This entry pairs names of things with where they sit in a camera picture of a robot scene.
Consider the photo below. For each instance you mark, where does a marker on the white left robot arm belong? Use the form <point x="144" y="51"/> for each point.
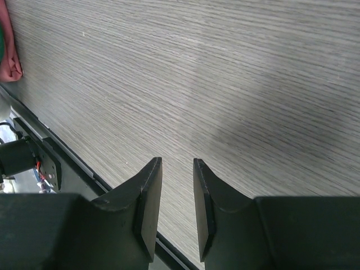
<point x="17" y="157"/>

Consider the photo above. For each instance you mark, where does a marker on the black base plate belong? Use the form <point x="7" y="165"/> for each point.
<point x="77" y="176"/>

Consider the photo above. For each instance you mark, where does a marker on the green t shirt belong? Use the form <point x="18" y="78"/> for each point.
<point x="2" y="44"/>

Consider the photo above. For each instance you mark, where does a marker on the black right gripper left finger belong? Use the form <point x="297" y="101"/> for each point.
<point x="66" y="231"/>

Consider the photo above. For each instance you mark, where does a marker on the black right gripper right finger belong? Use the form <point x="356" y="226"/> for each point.
<point x="272" y="232"/>

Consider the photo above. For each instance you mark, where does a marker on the pink t shirt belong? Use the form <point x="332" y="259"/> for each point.
<point x="11" y="70"/>

